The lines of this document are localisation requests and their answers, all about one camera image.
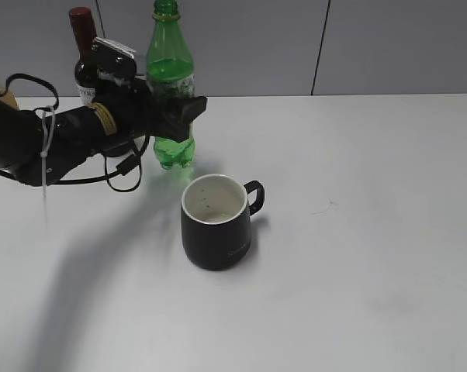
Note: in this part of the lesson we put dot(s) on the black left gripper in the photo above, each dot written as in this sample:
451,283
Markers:
133,113

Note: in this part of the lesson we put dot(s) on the green sprite bottle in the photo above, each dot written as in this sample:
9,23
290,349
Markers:
170,74

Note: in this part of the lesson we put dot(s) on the black ceramic mug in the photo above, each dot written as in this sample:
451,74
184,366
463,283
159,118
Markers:
216,215

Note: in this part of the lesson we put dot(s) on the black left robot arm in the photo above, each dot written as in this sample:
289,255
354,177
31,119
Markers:
40,146

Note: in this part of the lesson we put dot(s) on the dark red wine bottle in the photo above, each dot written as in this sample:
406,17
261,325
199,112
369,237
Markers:
85,70

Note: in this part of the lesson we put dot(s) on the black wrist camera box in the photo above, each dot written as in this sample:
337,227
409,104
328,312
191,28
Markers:
114,58

